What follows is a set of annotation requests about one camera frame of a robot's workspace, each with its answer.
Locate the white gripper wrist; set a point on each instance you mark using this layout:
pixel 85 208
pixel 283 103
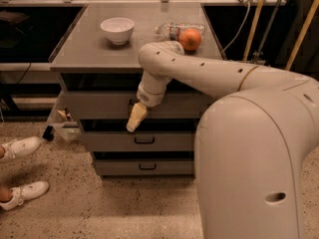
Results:
pixel 149 97

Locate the grey top drawer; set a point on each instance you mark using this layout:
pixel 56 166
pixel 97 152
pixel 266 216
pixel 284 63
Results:
pixel 118 105

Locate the grey drawer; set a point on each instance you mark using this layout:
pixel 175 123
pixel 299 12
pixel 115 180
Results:
pixel 118 105
pixel 141 141
pixel 143 167

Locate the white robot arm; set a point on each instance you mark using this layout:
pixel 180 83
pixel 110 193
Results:
pixel 249 144

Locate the grey middle drawer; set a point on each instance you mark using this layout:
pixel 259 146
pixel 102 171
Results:
pixel 141 141

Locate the grey drawer cabinet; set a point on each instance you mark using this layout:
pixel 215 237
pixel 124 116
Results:
pixel 88 62

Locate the grey bottom drawer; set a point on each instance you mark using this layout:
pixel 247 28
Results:
pixel 143 167

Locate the clear plastic bin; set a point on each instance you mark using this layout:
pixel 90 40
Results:
pixel 62 122

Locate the white ceramic bowl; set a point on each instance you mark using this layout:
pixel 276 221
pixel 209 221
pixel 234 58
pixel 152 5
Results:
pixel 118 30

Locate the clear plastic water bottle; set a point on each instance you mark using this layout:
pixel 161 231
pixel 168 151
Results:
pixel 172 31

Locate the orange fruit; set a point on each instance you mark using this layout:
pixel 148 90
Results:
pixel 190 39

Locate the upper white sneaker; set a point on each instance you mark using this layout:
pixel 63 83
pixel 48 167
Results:
pixel 19 148

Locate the white sneaker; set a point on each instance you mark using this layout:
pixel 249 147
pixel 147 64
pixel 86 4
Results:
pixel 19 148
pixel 25 193

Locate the lower white sneaker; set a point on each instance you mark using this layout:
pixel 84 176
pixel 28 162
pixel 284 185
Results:
pixel 25 193

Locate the yellow hand truck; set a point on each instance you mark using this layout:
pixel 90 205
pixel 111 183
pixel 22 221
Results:
pixel 285 34

